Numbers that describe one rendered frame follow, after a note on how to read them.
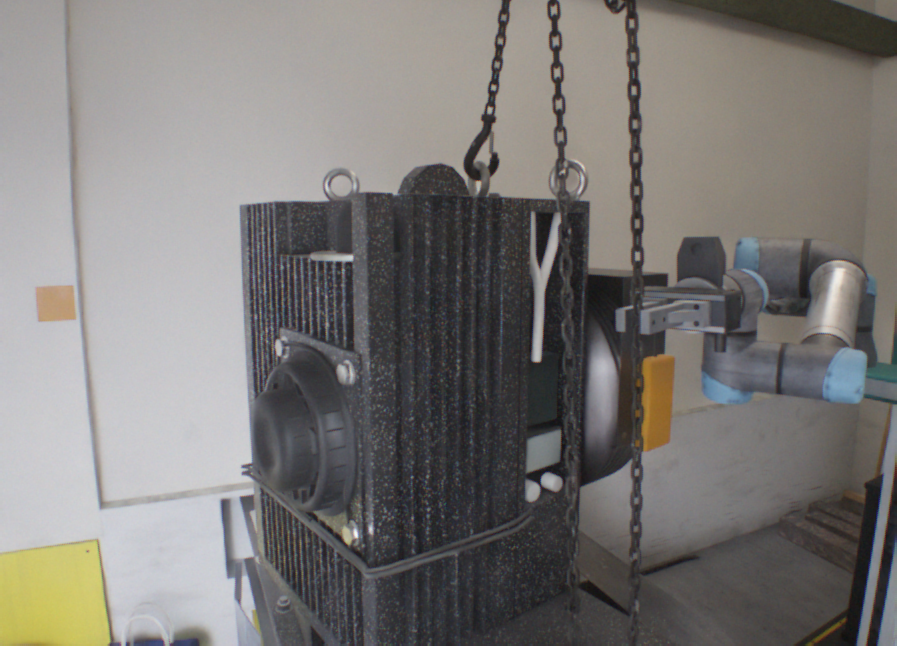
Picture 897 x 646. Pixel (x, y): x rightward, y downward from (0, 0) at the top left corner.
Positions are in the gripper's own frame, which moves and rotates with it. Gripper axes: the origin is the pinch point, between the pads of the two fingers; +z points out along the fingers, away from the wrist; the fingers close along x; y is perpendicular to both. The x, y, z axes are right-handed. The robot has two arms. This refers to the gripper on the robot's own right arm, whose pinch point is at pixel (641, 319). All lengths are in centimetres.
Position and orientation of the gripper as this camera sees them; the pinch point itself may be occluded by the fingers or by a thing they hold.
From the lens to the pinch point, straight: 73.3
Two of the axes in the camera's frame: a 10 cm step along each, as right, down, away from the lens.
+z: -7.4, 1.2, -6.6
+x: -6.7, -0.7, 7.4
